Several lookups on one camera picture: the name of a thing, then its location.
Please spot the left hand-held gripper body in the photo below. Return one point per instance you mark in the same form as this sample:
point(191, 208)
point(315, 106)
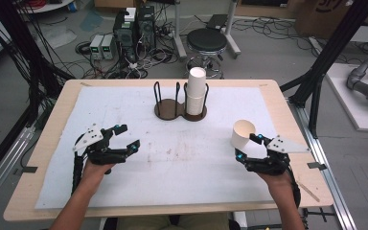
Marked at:
point(103, 153)

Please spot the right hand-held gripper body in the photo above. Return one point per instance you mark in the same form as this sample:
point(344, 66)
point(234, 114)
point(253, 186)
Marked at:
point(273, 163)

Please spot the white paper cup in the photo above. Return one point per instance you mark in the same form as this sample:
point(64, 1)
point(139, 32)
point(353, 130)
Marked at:
point(241, 135)

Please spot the dark double cup holder rack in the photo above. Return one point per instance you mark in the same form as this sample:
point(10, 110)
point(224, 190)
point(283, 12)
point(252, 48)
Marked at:
point(167, 111)

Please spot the stack of nested white cups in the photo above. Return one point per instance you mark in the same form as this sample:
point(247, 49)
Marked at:
point(195, 92)

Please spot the person's right hand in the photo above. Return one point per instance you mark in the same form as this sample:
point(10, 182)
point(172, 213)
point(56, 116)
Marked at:
point(274, 180)

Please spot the person's left hand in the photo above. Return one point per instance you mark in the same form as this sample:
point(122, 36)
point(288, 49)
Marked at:
point(97, 171)

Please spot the black tape strip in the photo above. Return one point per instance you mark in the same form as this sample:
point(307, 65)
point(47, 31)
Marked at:
point(25, 170)
point(317, 165)

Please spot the tan tape strip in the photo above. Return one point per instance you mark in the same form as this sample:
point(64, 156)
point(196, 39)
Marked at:
point(85, 84)
point(310, 192)

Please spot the white table mat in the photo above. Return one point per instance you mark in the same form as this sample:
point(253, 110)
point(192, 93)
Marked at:
point(179, 172)

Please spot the grey power supply unit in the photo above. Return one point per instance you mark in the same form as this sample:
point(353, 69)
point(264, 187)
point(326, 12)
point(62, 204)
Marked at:
point(96, 47)
point(108, 46)

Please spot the person's khaki pants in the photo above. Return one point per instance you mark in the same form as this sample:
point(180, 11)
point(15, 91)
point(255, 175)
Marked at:
point(172, 222)

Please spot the black computer tower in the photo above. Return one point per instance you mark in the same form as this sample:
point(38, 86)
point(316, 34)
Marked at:
point(124, 35)
point(146, 27)

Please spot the white platform board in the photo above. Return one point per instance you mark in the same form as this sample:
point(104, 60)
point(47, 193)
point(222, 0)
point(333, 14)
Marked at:
point(354, 102)

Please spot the white stand leg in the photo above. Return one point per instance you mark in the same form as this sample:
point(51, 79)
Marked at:
point(179, 32)
point(231, 32)

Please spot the black round stool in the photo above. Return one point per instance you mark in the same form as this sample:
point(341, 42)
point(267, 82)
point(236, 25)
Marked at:
point(206, 40)

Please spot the white box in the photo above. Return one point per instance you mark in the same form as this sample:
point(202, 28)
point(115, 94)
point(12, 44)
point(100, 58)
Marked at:
point(130, 14)

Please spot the cardboard box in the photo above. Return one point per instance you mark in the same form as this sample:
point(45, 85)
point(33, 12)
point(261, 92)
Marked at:
point(326, 17)

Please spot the aluminium rail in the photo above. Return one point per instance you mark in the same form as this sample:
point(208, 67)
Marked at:
point(326, 179)
point(3, 166)

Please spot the black frame post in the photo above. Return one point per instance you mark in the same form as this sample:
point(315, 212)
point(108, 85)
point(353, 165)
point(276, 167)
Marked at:
point(22, 48)
point(329, 54)

